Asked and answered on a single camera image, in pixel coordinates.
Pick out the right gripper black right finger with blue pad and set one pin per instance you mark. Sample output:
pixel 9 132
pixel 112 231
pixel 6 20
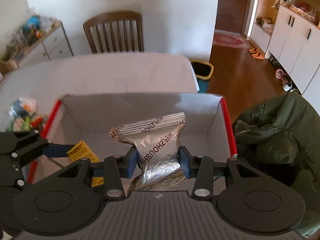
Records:
pixel 204 169

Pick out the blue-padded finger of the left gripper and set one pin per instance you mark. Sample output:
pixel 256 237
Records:
pixel 57 150

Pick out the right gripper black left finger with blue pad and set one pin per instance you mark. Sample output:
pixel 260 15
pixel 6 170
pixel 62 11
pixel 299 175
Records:
pixel 113 169

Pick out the yellow small box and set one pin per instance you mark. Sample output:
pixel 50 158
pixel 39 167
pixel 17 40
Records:
pixel 82 150

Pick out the red white cardboard box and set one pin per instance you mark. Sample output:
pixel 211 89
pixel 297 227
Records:
pixel 89 118

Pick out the white tissue pack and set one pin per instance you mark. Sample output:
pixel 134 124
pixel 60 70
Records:
pixel 23 107

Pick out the silver foil snack pouch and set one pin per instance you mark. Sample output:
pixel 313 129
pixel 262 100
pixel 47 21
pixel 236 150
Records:
pixel 157 143

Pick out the red orange keychain toy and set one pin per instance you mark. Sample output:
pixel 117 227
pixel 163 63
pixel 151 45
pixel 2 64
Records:
pixel 38 121

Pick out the dark green jacket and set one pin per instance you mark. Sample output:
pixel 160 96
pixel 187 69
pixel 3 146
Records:
pixel 280 137

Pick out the yellow rim trash bin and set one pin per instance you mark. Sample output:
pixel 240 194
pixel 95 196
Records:
pixel 203 72

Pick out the white drawer sideboard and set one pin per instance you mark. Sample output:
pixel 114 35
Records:
pixel 53 45

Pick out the orange slippers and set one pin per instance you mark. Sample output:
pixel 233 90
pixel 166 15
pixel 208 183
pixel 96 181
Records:
pixel 256 54

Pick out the blue toy on sideboard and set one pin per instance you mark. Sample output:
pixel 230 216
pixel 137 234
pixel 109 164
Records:
pixel 32 23

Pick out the red round door rug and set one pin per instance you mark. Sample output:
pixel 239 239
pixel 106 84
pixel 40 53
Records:
pixel 231 40

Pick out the brown wooden chair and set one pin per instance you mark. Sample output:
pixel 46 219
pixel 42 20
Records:
pixel 116 31

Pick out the white shoe cabinet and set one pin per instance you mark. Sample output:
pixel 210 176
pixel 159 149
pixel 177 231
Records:
pixel 288 31

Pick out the brown entrance door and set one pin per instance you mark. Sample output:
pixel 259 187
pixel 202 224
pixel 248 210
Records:
pixel 232 15

